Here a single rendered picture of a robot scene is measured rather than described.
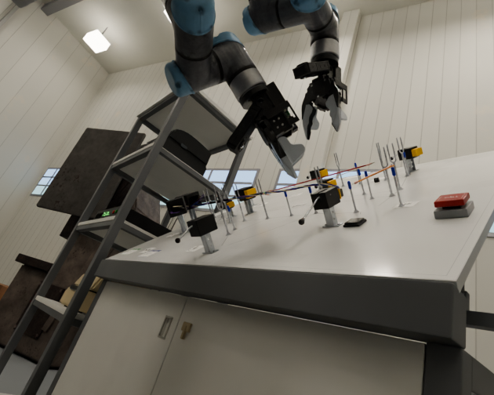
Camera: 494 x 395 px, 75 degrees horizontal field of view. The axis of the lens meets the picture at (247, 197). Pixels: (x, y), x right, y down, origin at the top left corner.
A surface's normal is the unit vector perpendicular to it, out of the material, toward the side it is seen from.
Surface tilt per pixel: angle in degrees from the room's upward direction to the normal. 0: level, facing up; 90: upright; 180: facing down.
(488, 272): 90
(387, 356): 90
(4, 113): 90
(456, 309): 90
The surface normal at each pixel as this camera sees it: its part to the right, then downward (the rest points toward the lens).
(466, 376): 0.68, -0.11
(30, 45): 0.86, 0.05
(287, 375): -0.67, -0.50
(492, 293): -0.42, -0.51
